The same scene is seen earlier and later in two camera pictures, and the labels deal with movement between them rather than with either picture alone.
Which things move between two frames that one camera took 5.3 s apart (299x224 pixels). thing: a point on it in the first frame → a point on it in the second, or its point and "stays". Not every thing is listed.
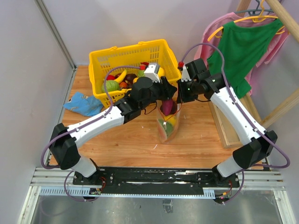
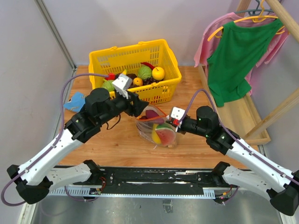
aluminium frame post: [55, 30] stays
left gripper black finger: [168, 89] → [134, 105]
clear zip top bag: [168, 115] → [153, 126]
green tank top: [243, 46] stays
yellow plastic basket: [113, 72] stays
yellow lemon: [171, 118] → [156, 137]
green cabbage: [111, 85] stays
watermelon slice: [165, 128] stays
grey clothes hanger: [256, 12] stays
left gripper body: [157, 92] → [118, 105]
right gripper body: [188, 90] → [190, 125]
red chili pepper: [145, 63] stays
